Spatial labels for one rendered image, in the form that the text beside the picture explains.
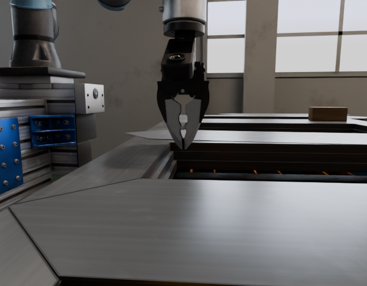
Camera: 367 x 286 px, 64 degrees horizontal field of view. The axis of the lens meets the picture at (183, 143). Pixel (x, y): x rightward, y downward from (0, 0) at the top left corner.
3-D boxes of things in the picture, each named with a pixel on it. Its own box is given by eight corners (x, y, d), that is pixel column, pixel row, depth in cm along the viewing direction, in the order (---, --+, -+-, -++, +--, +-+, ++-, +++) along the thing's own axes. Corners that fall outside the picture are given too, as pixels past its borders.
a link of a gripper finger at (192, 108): (201, 145, 57) (201, 97, 56) (201, 150, 51) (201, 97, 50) (185, 144, 58) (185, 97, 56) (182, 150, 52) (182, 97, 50)
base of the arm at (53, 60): (-2, 68, 89) (-6, 33, 87) (30, 72, 103) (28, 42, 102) (43, 67, 86) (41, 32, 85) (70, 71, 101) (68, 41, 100)
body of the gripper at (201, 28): (205, 97, 58) (206, 32, 56) (205, 97, 49) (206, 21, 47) (167, 97, 58) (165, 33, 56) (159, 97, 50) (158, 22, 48)
